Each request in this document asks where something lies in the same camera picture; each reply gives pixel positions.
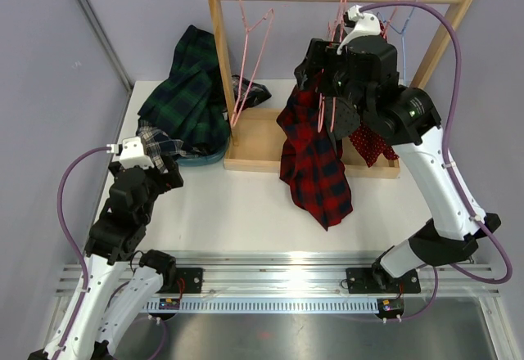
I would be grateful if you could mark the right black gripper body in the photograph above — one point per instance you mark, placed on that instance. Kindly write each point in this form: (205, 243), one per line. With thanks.
(334, 81)

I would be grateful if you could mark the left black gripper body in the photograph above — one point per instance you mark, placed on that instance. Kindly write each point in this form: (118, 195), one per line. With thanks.
(160, 182)

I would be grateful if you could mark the pink hanger pair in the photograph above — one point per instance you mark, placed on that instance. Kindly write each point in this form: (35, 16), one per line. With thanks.
(334, 34)

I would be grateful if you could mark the navy white plaid skirt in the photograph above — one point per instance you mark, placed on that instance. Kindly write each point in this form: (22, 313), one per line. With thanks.
(163, 147)

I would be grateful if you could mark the pink hanger of green skirt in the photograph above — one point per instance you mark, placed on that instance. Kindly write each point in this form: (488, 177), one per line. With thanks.
(243, 93)

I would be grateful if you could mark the red plaid skirt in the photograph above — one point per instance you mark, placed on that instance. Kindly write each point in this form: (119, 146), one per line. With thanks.
(310, 165)

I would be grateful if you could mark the green plaid skirt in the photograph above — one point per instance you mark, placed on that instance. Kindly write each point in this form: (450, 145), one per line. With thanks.
(195, 55)

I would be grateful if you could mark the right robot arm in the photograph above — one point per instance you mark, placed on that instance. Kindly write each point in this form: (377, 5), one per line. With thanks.
(362, 76)

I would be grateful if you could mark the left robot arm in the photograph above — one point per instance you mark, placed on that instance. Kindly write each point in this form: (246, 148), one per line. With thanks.
(97, 319)

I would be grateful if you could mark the grey dotted skirt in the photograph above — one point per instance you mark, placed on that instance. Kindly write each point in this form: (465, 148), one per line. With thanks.
(340, 117)

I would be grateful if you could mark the red polka dot skirt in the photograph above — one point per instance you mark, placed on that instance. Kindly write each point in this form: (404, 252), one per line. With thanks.
(370, 146)

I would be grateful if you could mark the blue plastic basin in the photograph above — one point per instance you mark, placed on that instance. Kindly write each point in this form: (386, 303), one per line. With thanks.
(197, 160)

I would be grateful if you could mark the wooden clothes rack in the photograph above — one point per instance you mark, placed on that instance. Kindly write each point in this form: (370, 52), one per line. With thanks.
(256, 143)

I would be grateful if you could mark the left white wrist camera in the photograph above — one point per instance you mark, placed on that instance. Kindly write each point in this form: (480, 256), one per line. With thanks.
(131, 152)

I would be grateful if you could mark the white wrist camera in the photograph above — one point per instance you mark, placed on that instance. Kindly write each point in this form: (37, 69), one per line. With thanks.
(131, 152)
(360, 24)

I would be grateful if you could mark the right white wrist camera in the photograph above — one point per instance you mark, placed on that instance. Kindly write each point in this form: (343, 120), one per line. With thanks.
(360, 24)

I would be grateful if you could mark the blue wire hanger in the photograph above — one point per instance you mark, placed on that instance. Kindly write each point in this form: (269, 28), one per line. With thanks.
(386, 24)

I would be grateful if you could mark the left black mount plate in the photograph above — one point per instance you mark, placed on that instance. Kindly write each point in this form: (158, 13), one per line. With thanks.
(192, 280)

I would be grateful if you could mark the black mount plate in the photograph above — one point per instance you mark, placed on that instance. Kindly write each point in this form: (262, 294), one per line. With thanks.
(365, 281)
(192, 280)

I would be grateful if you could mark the aluminium rail base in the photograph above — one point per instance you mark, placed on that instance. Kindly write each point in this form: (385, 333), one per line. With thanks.
(260, 253)

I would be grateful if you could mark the right black mount plate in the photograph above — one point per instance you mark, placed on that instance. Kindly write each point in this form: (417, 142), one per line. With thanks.
(365, 281)

